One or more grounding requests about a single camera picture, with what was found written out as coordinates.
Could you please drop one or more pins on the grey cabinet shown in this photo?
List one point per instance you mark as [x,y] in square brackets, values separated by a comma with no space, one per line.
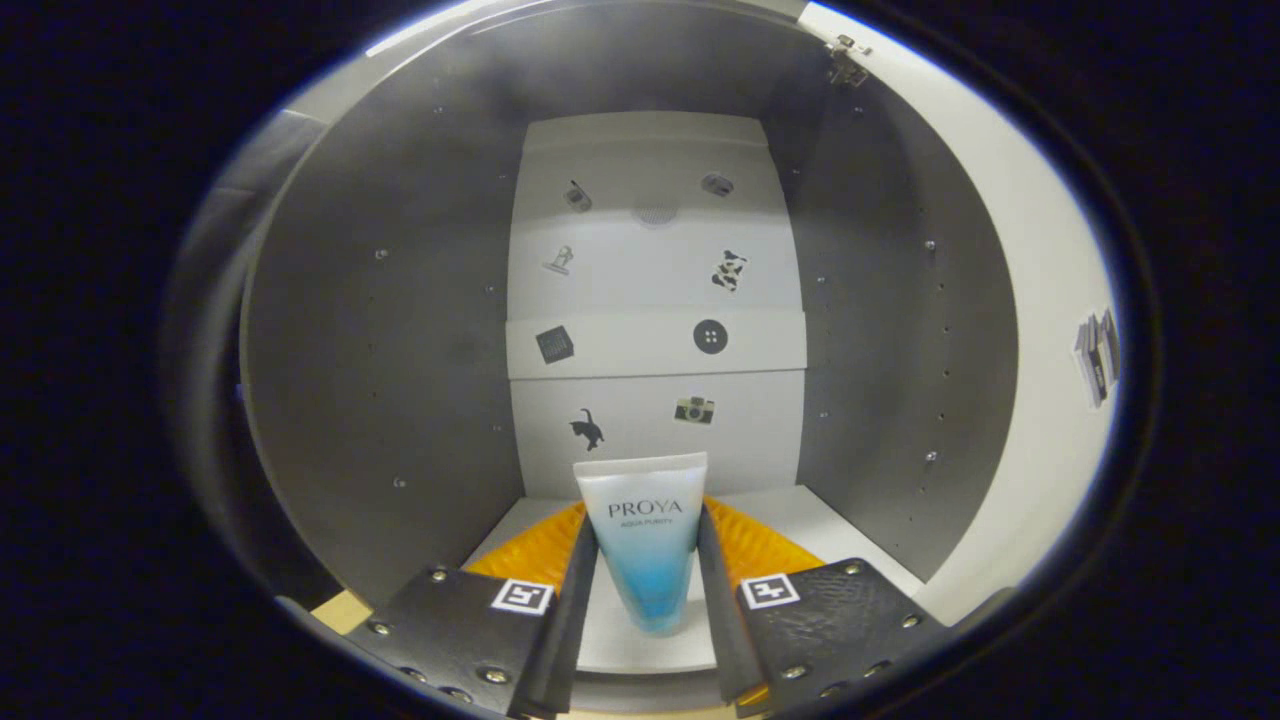
[400,350]

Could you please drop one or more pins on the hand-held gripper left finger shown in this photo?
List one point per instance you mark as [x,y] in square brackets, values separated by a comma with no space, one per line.
[570,620]

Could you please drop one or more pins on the white and blue tube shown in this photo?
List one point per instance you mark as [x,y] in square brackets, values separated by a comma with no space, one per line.
[645,560]

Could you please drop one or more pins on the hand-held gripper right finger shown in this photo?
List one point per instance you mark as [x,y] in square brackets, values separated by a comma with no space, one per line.
[722,620]

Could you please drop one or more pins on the metal door hinge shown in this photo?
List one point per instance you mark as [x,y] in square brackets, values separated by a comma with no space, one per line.
[847,65]

